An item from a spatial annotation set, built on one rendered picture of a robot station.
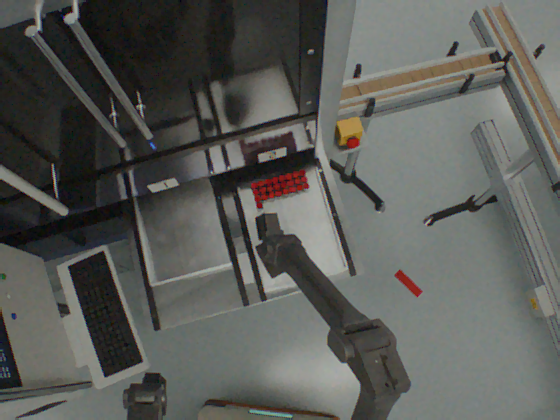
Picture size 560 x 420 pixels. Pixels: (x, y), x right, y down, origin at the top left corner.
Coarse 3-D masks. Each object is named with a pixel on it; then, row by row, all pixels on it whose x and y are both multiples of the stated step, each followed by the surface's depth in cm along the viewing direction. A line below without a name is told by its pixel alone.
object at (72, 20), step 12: (72, 24) 63; (84, 36) 66; (84, 48) 68; (96, 48) 70; (96, 60) 72; (108, 72) 76; (108, 84) 78; (120, 84) 81; (120, 96) 83; (132, 108) 88; (132, 120) 92; (144, 120) 95; (144, 132) 97
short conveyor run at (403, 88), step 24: (456, 48) 157; (360, 72) 157; (384, 72) 156; (408, 72) 159; (432, 72) 159; (456, 72) 159; (480, 72) 159; (360, 96) 153; (384, 96) 157; (408, 96) 157; (432, 96) 160; (456, 96) 165; (360, 120) 164
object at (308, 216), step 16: (240, 192) 151; (320, 192) 154; (256, 208) 153; (272, 208) 153; (288, 208) 153; (304, 208) 152; (320, 208) 152; (288, 224) 151; (304, 224) 151; (320, 224) 151; (256, 240) 150; (304, 240) 149; (320, 240) 149; (336, 240) 149; (256, 256) 145; (320, 256) 148; (336, 256) 148; (272, 288) 143
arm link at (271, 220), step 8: (256, 216) 123; (264, 216) 120; (272, 216) 121; (256, 224) 123; (264, 224) 121; (272, 224) 120; (264, 232) 121; (272, 232) 119; (280, 232) 120; (264, 248) 114; (272, 248) 113; (264, 256) 115
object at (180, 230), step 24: (168, 192) 155; (192, 192) 155; (144, 216) 153; (168, 216) 153; (192, 216) 153; (216, 216) 153; (144, 240) 151; (168, 240) 151; (192, 240) 151; (216, 240) 150; (168, 264) 149; (192, 264) 149; (216, 264) 148
